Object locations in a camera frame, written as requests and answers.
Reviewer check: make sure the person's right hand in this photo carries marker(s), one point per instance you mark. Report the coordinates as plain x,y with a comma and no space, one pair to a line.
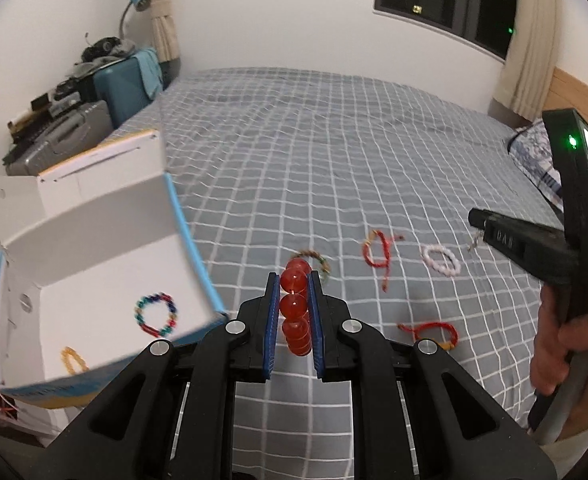
549,350

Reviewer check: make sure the grey checked bedsheet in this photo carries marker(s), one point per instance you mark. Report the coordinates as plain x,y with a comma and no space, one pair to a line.
324,160

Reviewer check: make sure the beige curtain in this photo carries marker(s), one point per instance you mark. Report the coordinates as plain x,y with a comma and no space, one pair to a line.
529,35
163,15

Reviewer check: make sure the blue patterned pillow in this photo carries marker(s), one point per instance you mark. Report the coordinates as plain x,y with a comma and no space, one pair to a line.
536,155

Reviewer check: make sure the white cardboard box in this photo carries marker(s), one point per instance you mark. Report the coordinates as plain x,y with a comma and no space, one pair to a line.
99,260

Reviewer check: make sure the teal cloth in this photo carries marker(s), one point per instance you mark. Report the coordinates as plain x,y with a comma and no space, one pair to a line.
150,72

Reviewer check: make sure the wooden headboard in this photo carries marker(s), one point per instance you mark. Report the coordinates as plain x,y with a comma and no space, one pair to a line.
581,95

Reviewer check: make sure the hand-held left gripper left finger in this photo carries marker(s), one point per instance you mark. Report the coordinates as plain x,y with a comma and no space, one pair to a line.
272,330

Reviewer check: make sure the person's right forearm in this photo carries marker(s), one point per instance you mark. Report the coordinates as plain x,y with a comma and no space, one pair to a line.
581,452

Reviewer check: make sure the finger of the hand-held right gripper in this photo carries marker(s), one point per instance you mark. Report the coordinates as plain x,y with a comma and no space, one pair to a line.
514,242

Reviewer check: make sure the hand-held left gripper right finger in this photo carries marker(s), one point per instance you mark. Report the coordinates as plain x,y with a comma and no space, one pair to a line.
318,330

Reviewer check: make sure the grey suitcase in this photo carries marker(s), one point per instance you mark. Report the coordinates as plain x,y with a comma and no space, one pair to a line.
59,135

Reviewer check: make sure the pile of dark clutter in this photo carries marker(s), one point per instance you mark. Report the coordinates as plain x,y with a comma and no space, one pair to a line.
101,49

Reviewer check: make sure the blue suitcase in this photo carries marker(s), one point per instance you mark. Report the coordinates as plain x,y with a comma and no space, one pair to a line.
119,92

